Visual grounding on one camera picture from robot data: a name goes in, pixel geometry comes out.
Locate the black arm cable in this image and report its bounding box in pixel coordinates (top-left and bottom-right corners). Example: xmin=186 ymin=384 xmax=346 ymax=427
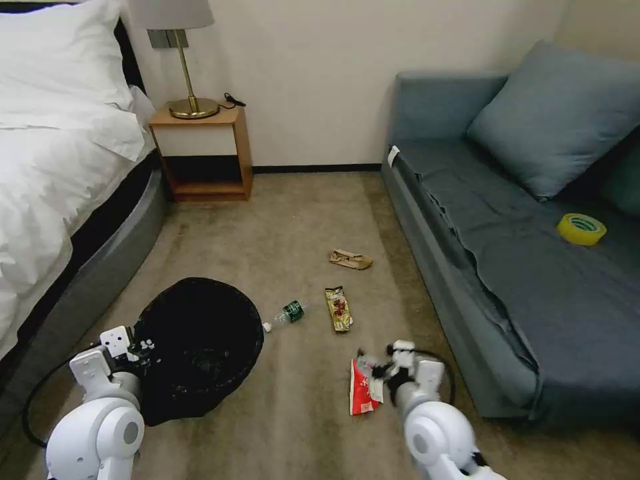
xmin=22 ymin=357 xmax=77 ymax=449
xmin=411 ymin=347 xmax=457 ymax=407

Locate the green label plastic bottle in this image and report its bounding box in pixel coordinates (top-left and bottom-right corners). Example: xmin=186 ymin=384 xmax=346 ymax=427
xmin=263 ymin=297 xmax=307 ymax=333

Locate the white pillow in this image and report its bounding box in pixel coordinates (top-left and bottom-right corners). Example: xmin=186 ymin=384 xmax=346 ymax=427
xmin=0 ymin=0 xmax=137 ymax=127

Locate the grey wall switch plate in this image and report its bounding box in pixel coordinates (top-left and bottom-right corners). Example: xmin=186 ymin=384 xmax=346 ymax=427
xmin=147 ymin=28 xmax=191 ymax=50

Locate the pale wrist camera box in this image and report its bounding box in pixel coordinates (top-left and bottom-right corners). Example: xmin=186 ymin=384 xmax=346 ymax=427
xmin=99 ymin=325 xmax=133 ymax=359
xmin=392 ymin=340 xmax=417 ymax=371

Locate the brass table lamp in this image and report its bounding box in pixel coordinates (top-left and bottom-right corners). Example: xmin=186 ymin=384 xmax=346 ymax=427
xmin=128 ymin=0 xmax=221 ymax=121

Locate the grey bed base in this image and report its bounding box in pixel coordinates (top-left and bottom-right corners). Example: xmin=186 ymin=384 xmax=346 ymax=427
xmin=0 ymin=162 xmax=169 ymax=437

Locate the black trash bin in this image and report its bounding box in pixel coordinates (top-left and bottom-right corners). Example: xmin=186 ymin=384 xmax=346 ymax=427
xmin=133 ymin=276 xmax=265 ymax=427

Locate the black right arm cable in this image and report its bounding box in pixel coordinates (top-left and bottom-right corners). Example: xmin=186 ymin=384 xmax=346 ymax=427
xmin=411 ymin=347 xmax=457 ymax=407

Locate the red snack wrapper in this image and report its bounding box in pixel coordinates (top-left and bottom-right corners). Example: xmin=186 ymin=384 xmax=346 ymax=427
xmin=349 ymin=357 xmax=387 ymax=417

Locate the yellow tape roll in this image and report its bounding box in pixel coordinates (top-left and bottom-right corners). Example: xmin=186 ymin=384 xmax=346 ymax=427
xmin=556 ymin=212 xmax=608 ymax=247

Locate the white duvet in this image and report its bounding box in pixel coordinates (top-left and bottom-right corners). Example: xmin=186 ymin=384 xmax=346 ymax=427
xmin=0 ymin=75 xmax=162 ymax=362

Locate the dark green cushion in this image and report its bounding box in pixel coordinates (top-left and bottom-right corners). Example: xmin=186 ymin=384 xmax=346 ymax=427
xmin=599 ymin=143 xmax=640 ymax=217

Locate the gold snack wrapper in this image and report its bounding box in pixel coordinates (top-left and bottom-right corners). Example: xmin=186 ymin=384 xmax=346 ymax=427
xmin=323 ymin=285 xmax=355 ymax=335

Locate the dark blue sofa sheet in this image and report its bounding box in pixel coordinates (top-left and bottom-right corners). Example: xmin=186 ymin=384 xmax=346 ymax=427
xmin=399 ymin=135 xmax=640 ymax=417

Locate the wooden nightstand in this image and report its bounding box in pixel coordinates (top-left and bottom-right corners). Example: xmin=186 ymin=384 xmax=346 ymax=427
xmin=147 ymin=104 xmax=254 ymax=203

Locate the crumpled brown wrapper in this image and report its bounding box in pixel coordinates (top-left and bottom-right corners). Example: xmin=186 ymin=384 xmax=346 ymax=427
xmin=328 ymin=248 xmax=375 ymax=272

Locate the blue cushion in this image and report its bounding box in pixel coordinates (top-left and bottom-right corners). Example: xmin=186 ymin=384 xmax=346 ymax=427
xmin=467 ymin=39 xmax=640 ymax=202

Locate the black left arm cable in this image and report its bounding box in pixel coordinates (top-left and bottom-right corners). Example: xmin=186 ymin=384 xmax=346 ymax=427
xmin=22 ymin=357 xmax=77 ymax=449

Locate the black headboard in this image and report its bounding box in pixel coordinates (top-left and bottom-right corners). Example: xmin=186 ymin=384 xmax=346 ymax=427
xmin=113 ymin=17 xmax=147 ymax=97

